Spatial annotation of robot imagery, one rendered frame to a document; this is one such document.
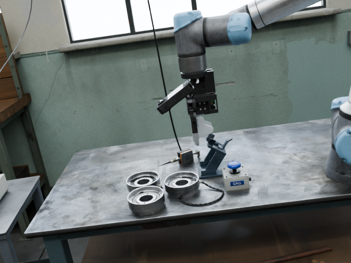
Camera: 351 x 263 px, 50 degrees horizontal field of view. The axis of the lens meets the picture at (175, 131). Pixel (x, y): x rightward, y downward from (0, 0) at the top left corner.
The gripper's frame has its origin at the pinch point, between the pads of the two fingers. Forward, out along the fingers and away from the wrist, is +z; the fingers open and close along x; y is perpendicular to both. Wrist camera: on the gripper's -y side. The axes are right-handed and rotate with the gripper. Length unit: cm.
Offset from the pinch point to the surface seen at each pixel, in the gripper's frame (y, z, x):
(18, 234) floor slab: -123, 96, 121
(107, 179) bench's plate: -30.8, 16.0, 17.2
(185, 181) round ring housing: -4.4, 13.7, 3.2
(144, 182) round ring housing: -17.4, 14.4, 7.6
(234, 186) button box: 9.7, 14.6, -2.7
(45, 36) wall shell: -86, -26, 166
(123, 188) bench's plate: -24.5, 16.0, 8.6
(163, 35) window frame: -7, -17, 154
